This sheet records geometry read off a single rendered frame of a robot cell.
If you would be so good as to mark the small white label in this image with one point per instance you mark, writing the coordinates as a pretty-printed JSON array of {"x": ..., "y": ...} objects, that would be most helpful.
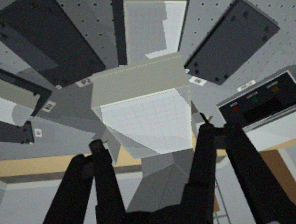
[
  {"x": 246, "y": 85},
  {"x": 84, "y": 82},
  {"x": 198, "y": 81},
  {"x": 38, "y": 132},
  {"x": 49, "y": 105}
]

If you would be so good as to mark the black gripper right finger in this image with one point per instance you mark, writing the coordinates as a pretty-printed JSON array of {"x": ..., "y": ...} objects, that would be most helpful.
[{"x": 268, "y": 202}]

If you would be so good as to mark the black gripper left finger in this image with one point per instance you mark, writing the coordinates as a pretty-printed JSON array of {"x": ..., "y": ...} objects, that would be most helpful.
[{"x": 71, "y": 199}]

